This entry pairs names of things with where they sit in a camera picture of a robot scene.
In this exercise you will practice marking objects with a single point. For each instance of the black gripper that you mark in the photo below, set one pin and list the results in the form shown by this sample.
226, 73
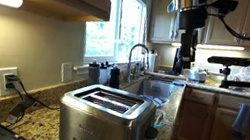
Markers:
192, 20

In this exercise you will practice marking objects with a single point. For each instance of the stainless steel two-slot toaster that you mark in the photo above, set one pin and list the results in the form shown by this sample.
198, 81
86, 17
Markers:
105, 127

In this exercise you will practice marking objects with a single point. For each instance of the blue sponge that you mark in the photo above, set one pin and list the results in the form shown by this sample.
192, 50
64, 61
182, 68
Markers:
178, 84

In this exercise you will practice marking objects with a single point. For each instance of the white paper towel roll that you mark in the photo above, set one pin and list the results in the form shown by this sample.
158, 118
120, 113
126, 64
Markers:
151, 60

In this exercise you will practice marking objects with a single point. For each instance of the green bowl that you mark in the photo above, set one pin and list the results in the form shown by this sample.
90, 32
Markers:
215, 76

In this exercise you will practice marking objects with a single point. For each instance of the dim under-cabinet light strip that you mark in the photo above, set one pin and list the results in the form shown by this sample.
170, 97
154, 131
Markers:
223, 47

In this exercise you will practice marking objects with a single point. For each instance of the chrome arched kitchen faucet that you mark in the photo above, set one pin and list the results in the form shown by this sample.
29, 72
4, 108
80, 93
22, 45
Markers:
139, 45

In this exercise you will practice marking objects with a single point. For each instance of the blue cloth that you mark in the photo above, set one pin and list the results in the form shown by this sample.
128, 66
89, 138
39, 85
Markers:
153, 101

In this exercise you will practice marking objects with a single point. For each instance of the crumpled clear plastic bag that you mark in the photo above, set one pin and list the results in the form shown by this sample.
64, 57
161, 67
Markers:
247, 74

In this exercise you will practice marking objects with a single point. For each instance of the clear glass baking dish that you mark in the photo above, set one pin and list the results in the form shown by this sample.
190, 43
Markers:
159, 119

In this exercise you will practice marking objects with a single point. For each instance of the black water bottle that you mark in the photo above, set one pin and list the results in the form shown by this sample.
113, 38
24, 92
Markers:
114, 77

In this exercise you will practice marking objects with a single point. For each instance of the grey hanging dish towel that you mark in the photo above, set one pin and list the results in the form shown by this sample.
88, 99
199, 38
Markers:
242, 120

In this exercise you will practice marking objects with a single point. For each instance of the white water bottle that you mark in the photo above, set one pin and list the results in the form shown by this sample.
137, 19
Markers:
103, 75

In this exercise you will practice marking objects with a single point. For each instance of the white framed kitchen window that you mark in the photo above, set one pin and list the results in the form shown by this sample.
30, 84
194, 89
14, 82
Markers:
103, 36

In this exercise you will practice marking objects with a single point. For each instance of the black stereo camera bar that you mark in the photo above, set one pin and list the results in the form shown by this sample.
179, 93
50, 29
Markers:
231, 60

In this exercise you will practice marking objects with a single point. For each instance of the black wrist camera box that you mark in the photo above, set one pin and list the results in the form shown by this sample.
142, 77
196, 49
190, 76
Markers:
224, 5

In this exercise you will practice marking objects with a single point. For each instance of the white light switch plate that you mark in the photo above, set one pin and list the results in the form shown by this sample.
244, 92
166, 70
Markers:
66, 72

